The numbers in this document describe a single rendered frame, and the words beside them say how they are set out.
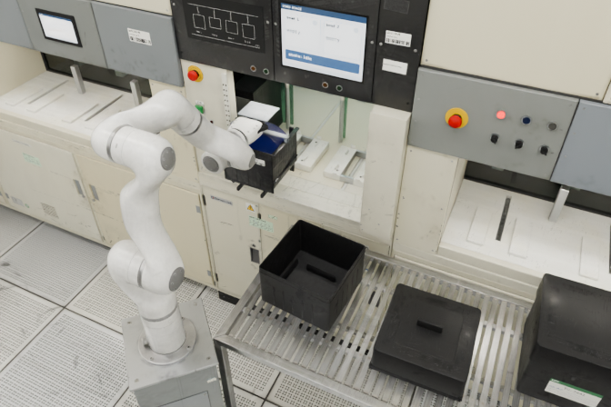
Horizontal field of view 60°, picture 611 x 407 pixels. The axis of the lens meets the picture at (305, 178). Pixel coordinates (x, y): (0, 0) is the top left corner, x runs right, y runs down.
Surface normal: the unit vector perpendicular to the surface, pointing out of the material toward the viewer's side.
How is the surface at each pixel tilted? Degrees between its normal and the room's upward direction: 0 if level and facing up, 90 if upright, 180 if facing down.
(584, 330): 0
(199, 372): 90
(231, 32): 90
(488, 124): 90
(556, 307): 0
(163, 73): 90
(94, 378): 0
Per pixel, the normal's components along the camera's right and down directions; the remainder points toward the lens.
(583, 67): -0.42, 0.58
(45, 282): 0.00, -0.77
